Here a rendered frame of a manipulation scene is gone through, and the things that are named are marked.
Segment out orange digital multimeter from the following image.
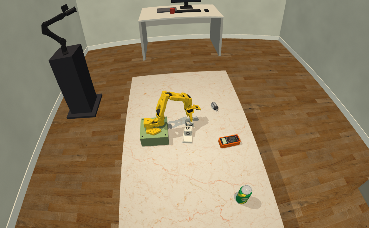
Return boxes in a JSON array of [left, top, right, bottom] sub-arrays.
[[218, 134, 241, 148]]

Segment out green drink can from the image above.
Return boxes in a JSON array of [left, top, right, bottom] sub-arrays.
[[236, 185, 252, 204]]

